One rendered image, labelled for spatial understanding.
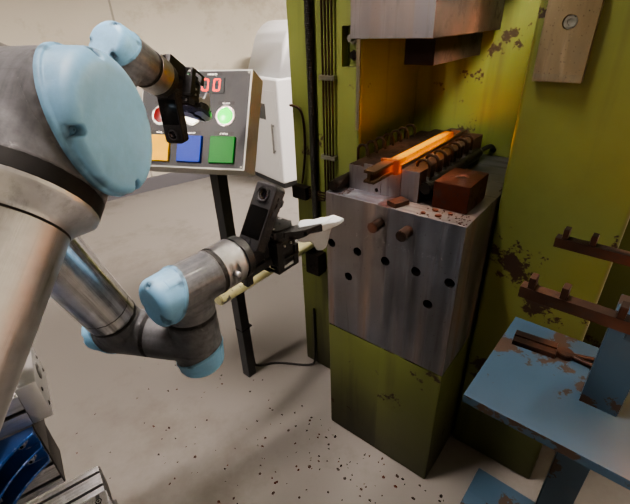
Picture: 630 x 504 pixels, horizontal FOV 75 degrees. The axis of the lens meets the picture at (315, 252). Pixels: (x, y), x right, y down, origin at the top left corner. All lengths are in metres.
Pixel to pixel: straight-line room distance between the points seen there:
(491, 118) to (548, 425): 0.91
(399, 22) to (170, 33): 3.15
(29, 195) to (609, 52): 0.95
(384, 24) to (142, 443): 1.53
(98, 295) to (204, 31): 3.60
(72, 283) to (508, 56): 1.23
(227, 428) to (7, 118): 1.45
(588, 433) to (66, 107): 0.87
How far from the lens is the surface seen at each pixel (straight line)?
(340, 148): 1.28
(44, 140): 0.35
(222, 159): 1.17
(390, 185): 1.05
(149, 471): 1.67
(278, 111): 3.50
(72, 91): 0.34
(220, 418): 1.72
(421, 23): 0.96
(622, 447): 0.91
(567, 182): 1.06
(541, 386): 0.94
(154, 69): 0.88
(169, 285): 0.58
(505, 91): 1.41
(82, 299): 0.62
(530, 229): 1.11
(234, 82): 1.23
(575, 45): 1.00
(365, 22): 1.02
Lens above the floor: 1.31
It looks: 30 degrees down
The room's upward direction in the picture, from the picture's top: 2 degrees counter-clockwise
